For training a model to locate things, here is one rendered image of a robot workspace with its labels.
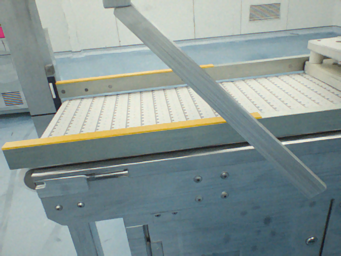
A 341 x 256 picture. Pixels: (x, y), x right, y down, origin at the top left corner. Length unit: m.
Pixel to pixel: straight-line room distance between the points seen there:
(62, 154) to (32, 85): 0.31
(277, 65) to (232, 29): 5.02
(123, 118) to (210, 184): 0.19
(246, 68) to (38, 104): 0.47
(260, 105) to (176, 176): 0.21
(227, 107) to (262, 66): 0.38
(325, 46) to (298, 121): 0.26
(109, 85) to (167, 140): 0.29
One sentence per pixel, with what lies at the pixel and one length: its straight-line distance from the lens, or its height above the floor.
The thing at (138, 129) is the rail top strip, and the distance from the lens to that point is 0.38.
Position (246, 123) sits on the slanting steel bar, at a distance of 0.32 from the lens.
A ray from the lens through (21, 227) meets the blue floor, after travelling 1.77.
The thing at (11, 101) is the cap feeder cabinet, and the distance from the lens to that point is 3.17.
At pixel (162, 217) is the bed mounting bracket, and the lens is 0.52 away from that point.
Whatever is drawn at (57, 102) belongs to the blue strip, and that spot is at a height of 0.86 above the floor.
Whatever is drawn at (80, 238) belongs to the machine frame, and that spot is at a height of 0.44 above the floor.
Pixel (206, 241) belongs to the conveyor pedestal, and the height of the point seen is 0.63.
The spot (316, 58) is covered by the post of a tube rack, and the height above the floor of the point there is 0.90.
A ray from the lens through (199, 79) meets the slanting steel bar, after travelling 0.32.
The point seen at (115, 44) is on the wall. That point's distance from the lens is 5.62.
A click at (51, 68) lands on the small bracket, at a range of 0.67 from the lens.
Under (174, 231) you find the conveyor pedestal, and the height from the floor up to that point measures 0.66.
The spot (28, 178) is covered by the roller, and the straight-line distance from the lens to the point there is 0.45.
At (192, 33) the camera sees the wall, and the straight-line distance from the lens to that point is 5.58.
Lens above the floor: 1.07
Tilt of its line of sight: 27 degrees down
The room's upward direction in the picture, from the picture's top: 5 degrees counter-clockwise
